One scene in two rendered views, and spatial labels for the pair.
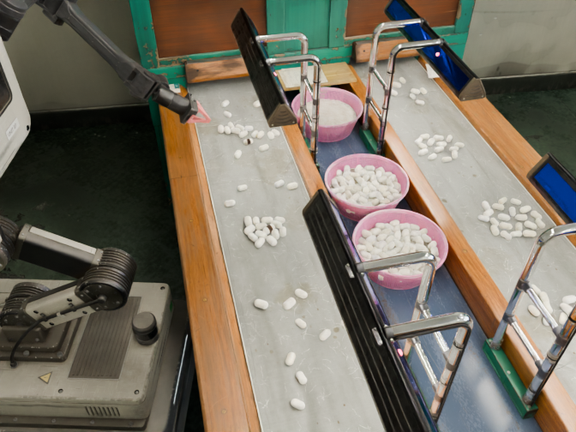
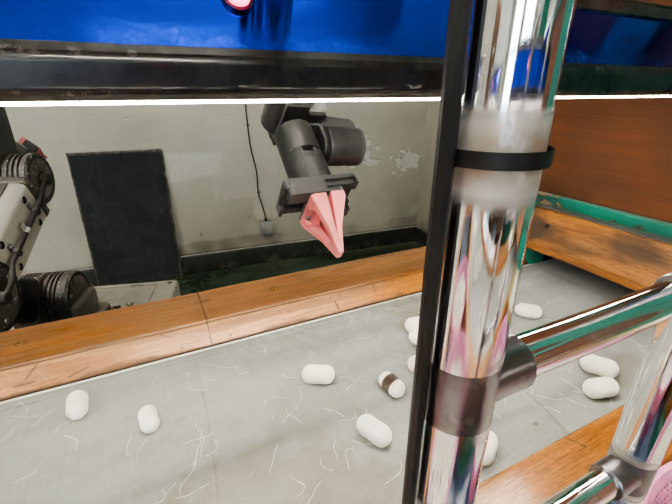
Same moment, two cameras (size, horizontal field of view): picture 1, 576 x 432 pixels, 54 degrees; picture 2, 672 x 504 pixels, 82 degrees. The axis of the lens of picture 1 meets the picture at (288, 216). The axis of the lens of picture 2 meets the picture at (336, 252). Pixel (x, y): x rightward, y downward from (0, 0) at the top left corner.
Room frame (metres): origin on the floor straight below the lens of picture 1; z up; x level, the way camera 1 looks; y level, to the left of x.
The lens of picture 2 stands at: (1.48, -0.17, 1.04)
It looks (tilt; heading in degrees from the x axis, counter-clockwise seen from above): 23 degrees down; 78
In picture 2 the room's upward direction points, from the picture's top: straight up
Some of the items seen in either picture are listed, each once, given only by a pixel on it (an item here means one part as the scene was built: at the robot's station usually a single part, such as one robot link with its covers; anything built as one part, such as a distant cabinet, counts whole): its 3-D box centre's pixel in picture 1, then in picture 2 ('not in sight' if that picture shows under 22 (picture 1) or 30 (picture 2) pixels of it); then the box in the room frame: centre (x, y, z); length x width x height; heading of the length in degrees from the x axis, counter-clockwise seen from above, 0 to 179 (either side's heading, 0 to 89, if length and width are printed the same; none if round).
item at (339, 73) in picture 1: (311, 76); not in sight; (2.02, -0.09, 0.77); 0.33 x 0.15 x 0.01; 104
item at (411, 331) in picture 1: (394, 357); not in sight; (0.65, -0.22, 0.90); 0.20 x 0.19 x 0.45; 14
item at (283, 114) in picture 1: (260, 60); (399, 34); (1.58, 0.09, 1.08); 0.62 x 0.08 x 0.07; 14
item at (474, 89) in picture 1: (429, 40); not in sight; (1.71, -0.46, 1.08); 0.62 x 0.08 x 0.07; 14
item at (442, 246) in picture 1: (398, 252); not in sight; (1.11, -0.32, 0.72); 0.27 x 0.27 x 0.10
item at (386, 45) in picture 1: (388, 48); not in sight; (2.16, -0.41, 0.83); 0.30 x 0.06 x 0.07; 104
